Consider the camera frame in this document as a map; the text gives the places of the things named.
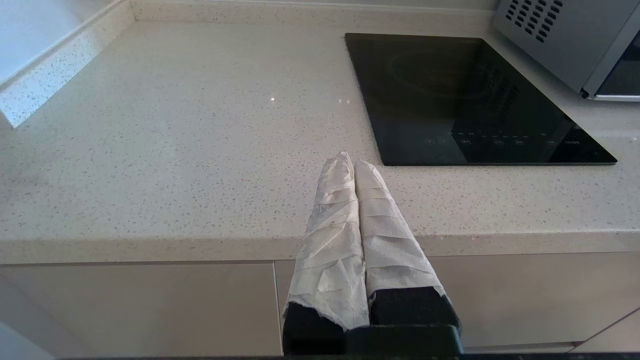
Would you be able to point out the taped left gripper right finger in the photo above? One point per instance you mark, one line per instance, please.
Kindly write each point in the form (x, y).
(390, 250)

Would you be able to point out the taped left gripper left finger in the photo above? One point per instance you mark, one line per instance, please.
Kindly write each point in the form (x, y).
(330, 250)

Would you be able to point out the black glass microwave door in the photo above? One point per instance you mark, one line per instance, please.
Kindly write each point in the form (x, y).
(625, 75)

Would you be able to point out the silver Panasonic microwave oven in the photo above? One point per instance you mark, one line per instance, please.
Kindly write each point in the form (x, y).
(565, 45)

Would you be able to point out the beige cabinet door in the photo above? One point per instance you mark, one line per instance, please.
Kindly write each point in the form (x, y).
(510, 300)
(150, 310)

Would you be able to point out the black glass induction cooktop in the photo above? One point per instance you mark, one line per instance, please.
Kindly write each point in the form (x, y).
(450, 100)

